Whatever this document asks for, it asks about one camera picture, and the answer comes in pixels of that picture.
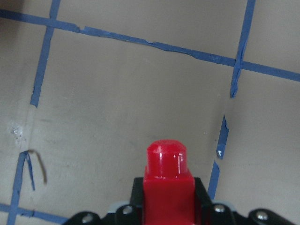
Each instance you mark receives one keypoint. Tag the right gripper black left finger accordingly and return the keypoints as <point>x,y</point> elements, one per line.
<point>136,198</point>

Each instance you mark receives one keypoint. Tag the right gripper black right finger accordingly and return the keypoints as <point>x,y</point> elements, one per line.
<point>202,199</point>

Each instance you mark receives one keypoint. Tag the red toy block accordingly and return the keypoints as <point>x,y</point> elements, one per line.
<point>168,185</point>

